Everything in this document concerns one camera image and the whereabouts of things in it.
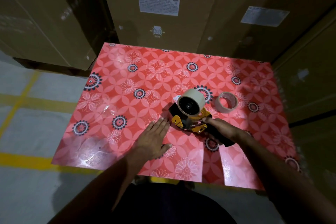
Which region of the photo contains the person's left hand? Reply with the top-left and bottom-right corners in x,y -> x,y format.
129,117 -> 173,165

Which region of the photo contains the person's right hand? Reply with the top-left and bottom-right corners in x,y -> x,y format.
202,117 -> 246,145

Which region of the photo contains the yellow black tape dispenser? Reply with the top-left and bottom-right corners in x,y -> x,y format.
169,102 -> 236,148

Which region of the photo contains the person's right forearm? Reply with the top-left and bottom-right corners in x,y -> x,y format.
239,132 -> 336,224

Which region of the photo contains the person's left forearm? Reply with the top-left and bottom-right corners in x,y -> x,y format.
48,153 -> 147,224

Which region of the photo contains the loose beige tape roll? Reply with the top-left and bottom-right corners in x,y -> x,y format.
214,92 -> 239,114

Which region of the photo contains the beige tape roll on dispenser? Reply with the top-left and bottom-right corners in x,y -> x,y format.
177,88 -> 207,117

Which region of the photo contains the person's dark clothing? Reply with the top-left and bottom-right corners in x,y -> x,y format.
111,182 -> 238,224

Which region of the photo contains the red floral table cover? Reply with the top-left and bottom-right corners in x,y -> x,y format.
51,42 -> 303,192

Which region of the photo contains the cardboard box with white label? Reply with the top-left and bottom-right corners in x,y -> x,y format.
197,0 -> 336,62

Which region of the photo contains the cardboard box with arrow print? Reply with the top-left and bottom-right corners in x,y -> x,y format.
97,0 -> 227,54

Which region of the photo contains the plain brown cardboard box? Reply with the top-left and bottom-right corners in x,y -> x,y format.
289,116 -> 336,207
272,9 -> 336,124

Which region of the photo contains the white printed label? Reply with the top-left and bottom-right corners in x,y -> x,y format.
240,6 -> 290,27
138,0 -> 180,16

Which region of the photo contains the dark shadowed cardboard box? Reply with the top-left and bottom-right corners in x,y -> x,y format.
48,0 -> 119,48

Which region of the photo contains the large brown cardboard box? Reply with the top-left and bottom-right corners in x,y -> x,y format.
0,0 -> 97,71

